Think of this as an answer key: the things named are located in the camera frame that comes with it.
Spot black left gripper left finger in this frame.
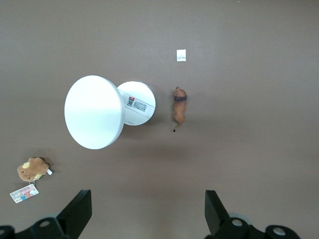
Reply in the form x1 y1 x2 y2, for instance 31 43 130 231
56 189 93 239

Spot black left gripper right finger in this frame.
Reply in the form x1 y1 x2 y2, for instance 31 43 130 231
204 190 231 237

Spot brown lion statue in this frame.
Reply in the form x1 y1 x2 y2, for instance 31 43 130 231
172 86 188 133

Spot brown table cover sheet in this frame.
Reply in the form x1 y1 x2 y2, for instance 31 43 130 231
0 0 319 239

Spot white round desk lamp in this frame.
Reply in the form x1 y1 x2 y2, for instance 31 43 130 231
64 75 157 150

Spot printed keychain tag card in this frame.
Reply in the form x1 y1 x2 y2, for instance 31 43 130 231
9 183 40 204

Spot brown capybara plush keychain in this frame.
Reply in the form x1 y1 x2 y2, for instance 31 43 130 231
16 157 53 182

